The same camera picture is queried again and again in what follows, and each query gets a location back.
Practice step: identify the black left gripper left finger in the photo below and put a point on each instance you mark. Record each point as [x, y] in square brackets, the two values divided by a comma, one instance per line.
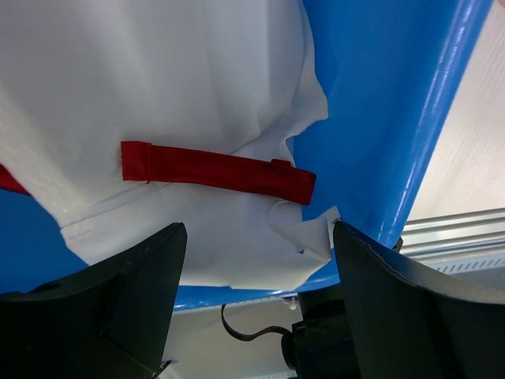
[110, 320]

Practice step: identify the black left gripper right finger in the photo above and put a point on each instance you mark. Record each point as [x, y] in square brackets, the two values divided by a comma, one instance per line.
[411, 321]

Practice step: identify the white bra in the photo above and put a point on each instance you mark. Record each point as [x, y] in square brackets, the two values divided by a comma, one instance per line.
[78, 78]

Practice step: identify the red bra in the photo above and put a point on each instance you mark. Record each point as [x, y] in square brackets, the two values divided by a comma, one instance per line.
[217, 171]

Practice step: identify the blue plastic bin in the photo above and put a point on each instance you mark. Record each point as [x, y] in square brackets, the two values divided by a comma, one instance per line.
[390, 71]

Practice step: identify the white slotted cable duct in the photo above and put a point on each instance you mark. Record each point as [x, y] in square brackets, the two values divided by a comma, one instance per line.
[468, 264]

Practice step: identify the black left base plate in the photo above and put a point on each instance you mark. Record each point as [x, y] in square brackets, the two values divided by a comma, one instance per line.
[321, 344]

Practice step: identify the aluminium front rail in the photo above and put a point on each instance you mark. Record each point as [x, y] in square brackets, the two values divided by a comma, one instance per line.
[444, 234]

